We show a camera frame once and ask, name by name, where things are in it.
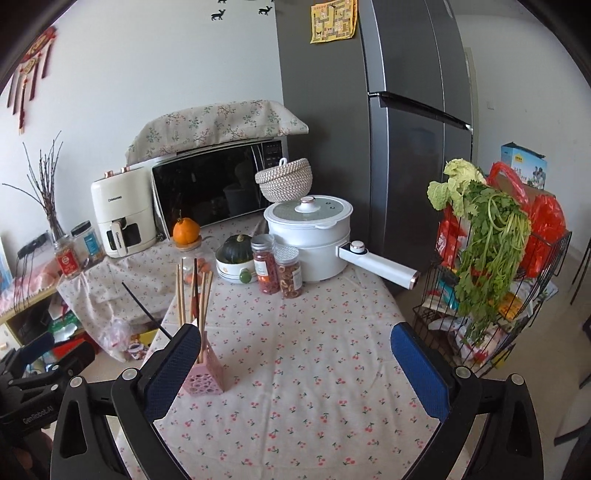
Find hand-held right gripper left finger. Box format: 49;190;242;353
48;324;202;480

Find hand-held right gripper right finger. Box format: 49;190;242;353
390;322;546;480

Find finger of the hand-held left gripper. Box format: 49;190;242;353
43;340;96;378
19;332;56;368

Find pink perforated chopstick holder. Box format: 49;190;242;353
186;344;228;396

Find clear plastic bag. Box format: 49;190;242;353
98;318;136;361

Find cherry print side cloth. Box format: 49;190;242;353
58;240;185;361

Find glass jar with red label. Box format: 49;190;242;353
54;235;85;280

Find clear plastic container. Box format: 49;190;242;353
184;256;219;285

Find glass jar with blue label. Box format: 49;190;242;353
71;222;105;268

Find white bowl with green knob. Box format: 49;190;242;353
215;251;258;284

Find cherry print tablecloth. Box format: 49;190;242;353
134;217;445;480

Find red snack packet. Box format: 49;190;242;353
436;219;465;271

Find dark green squash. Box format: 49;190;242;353
222;234;254;265

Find jar of red dried berries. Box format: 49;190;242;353
250;234;280;295

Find green coriander bunch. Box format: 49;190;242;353
455;179;533;348

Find large orange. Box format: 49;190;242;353
173;216;201;245

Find jar of dried fruit slices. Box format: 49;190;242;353
273;246;304;299

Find white air fryer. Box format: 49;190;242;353
90;167;158;258

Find dry branches in vase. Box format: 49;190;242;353
2;130;66;243

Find white electric pot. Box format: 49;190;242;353
264;196;420;291

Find black microwave oven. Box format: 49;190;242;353
151;138;291;237

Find napa cabbage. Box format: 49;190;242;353
427;158;488;217

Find red plastic bag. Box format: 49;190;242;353
487;161;567;278

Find cardboard box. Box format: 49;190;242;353
522;181;556;205

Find woven lidded basket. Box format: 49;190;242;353
255;157;312;204

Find blue printed box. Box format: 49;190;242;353
501;142;548;188

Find grey refrigerator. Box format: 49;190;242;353
276;0;475;288

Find floral cloth cover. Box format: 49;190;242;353
126;99;309;165

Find red hanging ornament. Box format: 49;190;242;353
7;26;59;136

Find yellow fridge poster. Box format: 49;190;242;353
310;0;359;44

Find black wire rack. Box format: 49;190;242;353
412;203;573;380

